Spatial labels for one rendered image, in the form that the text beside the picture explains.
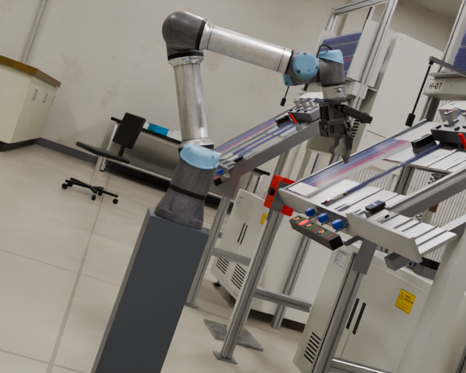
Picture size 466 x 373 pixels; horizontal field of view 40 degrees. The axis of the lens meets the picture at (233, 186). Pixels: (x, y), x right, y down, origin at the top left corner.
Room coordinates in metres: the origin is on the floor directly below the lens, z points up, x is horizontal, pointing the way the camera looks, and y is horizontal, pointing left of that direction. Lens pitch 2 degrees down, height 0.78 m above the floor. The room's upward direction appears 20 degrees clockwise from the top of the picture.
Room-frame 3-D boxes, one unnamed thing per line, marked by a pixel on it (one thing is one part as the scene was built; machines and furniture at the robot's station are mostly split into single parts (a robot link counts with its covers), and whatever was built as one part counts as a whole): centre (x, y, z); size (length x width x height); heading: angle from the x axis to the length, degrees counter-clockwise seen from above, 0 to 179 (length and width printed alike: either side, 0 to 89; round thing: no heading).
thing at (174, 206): (1.93, 0.12, 0.60); 0.15 x 0.15 x 0.10
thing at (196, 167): (1.93, 0.12, 0.72); 0.13 x 0.12 x 0.14; 0
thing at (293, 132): (3.75, -0.29, 0.66); 1.01 x 0.73 x 1.31; 108
